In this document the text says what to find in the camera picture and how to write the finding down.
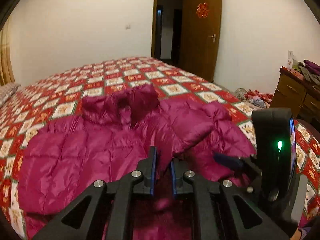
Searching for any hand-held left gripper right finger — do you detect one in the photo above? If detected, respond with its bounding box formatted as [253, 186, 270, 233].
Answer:
[170, 160, 290, 240]

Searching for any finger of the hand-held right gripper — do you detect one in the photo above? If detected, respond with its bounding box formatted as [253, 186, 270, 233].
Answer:
[213, 152, 263, 178]

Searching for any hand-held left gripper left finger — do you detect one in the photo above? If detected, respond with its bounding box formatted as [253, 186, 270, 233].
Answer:
[32, 146, 158, 240]

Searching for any magenta down jacket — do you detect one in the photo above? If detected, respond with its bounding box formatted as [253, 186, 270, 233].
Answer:
[17, 84, 257, 240]

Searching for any pile of clothes on floor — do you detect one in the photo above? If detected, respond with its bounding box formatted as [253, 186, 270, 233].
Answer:
[235, 88, 274, 109]

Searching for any pile of clothes on dresser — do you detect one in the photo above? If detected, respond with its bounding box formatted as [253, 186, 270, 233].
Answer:
[291, 59, 320, 83]

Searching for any wooden dresser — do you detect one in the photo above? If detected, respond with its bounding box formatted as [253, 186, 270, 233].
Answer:
[270, 67, 320, 125]

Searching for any brown wooden door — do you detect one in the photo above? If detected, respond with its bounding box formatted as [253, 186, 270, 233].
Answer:
[179, 0, 222, 83]

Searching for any red printed blanket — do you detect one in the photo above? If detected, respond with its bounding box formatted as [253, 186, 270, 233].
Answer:
[0, 56, 320, 240]

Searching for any red paper door decoration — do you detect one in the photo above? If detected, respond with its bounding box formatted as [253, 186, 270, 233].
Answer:
[196, 2, 209, 18]

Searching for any striped pillow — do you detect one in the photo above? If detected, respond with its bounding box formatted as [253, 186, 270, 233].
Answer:
[0, 82, 22, 105]

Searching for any wooden headboard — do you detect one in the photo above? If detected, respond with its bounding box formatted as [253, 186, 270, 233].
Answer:
[0, 29, 15, 87]

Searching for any brown door frame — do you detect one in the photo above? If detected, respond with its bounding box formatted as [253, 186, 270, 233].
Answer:
[151, 0, 193, 67]

